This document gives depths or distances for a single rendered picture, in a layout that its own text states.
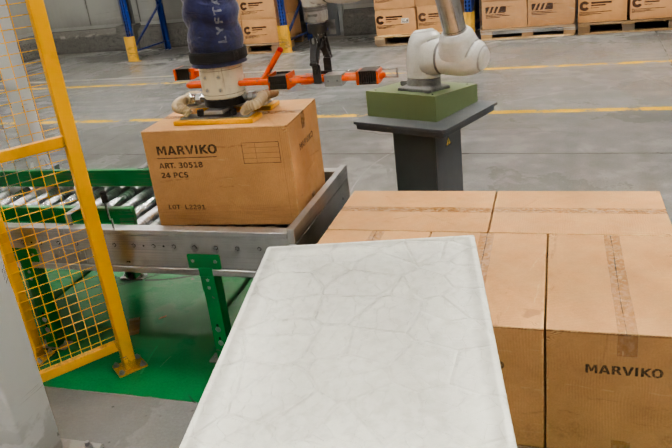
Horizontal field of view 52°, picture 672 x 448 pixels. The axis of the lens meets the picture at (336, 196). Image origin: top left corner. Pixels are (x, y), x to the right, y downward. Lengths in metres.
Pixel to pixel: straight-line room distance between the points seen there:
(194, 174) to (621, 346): 1.64
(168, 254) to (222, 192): 0.32
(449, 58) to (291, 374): 2.24
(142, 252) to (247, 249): 0.46
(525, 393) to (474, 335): 1.04
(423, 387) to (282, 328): 0.27
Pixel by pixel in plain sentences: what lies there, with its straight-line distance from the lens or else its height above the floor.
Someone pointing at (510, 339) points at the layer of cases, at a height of 0.50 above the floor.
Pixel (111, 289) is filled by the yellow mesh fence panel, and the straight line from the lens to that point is 2.86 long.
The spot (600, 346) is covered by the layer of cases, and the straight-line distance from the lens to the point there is 1.96.
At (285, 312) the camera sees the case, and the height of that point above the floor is 1.02.
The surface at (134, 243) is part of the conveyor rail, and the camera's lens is 2.81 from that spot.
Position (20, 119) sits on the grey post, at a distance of 5.59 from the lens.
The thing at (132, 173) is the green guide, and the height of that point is 0.62.
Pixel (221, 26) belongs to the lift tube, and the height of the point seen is 1.30.
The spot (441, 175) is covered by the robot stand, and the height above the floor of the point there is 0.47.
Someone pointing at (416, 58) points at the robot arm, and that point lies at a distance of 3.16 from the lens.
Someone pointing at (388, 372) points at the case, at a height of 1.02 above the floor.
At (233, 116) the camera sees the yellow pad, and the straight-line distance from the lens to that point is 2.66.
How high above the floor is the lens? 1.58
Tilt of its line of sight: 21 degrees down
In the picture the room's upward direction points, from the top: 7 degrees counter-clockwise
